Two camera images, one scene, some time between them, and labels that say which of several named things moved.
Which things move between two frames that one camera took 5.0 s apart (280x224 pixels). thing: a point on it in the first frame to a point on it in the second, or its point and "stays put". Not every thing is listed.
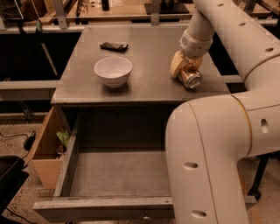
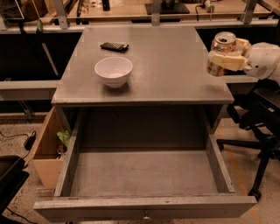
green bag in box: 64,136 stays put
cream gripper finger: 196,61 to 242,45
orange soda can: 190,75 to 225,41
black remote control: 118,47 stays put
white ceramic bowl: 114,71 stays put
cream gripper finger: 177,61 to 228,60
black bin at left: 12,177 stays put
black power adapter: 28,143 stays put
